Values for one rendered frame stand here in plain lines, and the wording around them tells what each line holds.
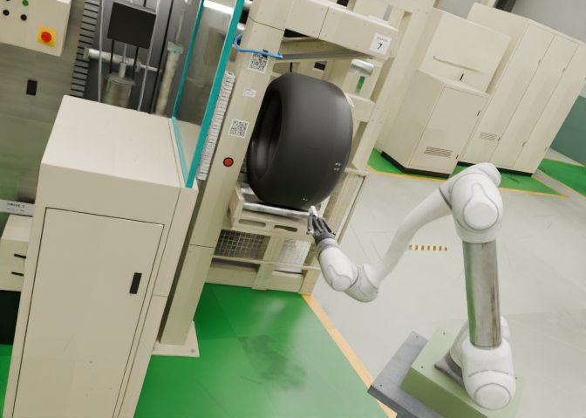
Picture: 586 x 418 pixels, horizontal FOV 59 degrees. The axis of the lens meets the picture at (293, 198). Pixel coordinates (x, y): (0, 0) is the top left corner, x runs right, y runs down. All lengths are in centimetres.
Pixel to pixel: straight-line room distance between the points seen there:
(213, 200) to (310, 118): 59
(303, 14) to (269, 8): 35
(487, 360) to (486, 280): 27
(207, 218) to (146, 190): 98
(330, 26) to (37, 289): 164
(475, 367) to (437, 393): 27
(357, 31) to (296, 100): 55
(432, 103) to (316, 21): 445
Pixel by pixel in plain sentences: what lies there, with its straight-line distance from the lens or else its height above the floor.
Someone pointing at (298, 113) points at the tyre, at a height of 138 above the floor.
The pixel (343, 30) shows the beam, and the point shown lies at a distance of 253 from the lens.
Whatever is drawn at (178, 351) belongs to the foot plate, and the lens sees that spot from 282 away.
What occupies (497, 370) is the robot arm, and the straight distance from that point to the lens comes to 185.
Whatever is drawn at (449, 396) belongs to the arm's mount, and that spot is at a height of 74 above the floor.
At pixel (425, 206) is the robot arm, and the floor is 133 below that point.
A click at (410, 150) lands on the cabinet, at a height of 31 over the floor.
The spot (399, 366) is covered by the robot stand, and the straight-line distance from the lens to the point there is 222.
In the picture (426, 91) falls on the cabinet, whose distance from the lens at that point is 691.
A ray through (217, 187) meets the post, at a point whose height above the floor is 93.
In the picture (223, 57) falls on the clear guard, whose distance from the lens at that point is 134.
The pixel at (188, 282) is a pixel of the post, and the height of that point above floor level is 41.
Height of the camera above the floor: 189
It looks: 23 degrees down
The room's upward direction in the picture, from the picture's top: 20 degrees clockwise
